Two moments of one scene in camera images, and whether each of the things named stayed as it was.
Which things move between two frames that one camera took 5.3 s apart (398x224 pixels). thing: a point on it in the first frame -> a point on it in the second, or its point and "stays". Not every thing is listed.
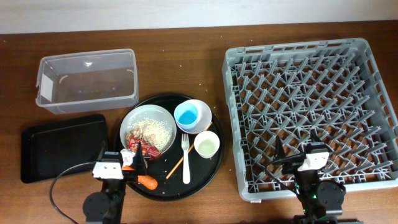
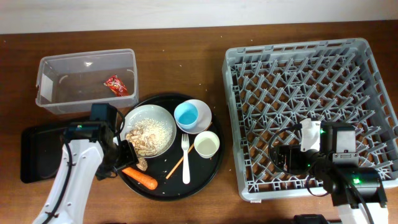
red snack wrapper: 148,150 -> 117,86
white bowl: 204,117 stays
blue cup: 186,115 stays
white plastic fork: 185,144 stays
